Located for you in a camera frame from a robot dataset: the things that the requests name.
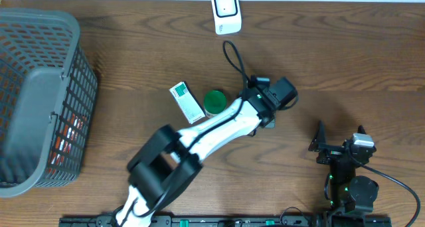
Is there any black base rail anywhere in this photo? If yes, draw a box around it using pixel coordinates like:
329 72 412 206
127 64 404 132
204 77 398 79
58 214 392 227

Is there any grey plastic basket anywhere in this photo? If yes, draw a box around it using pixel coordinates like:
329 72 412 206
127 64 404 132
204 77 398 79
1 8 98 198

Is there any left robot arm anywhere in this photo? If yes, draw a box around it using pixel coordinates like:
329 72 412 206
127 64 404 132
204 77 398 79
113 78 298 226

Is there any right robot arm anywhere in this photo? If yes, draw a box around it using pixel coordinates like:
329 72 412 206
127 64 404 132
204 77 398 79
308 121 379 226

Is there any white green Panadol box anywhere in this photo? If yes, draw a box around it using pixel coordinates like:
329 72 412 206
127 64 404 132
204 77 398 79
169 81 205 124

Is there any white barcode scanner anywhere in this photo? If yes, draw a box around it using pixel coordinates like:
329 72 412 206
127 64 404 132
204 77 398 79
211 0 242 35

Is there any green lid jar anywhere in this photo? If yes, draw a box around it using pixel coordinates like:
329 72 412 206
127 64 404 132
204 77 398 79
203 90 227 117

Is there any long orange sachet pack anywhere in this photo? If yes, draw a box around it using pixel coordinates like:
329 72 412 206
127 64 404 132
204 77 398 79
47 114 87 175

